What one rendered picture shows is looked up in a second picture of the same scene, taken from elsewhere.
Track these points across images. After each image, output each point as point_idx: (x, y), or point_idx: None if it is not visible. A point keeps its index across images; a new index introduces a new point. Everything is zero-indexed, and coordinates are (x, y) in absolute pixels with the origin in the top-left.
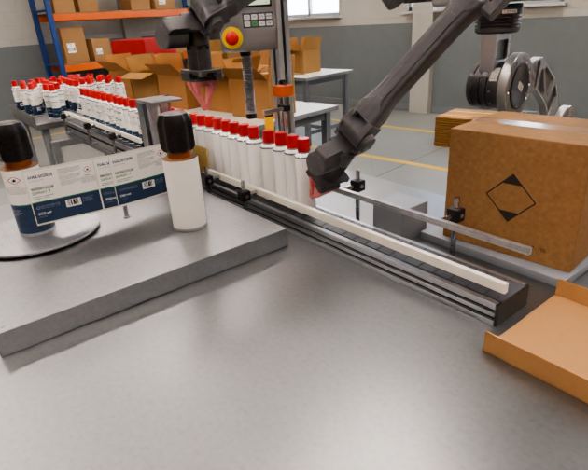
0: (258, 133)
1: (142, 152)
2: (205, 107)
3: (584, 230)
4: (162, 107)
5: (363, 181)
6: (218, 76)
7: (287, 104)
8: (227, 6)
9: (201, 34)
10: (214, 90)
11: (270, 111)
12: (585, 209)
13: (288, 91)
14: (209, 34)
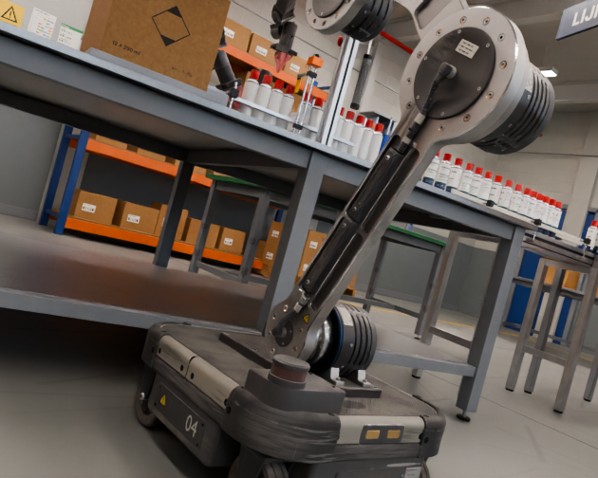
0: (305, 97)
1: (290, 115)
2: (276, 70)
3: (87, 30)
4: (374, 120)
5: (231, 88)
6: (275, 46)
7: (308, 70)
8: (275, 5)
9: (283, 27)
10: (280, 59)
11: (299, 74)
12: (90, 12)
13: (310, 60)
14: (277, 24)
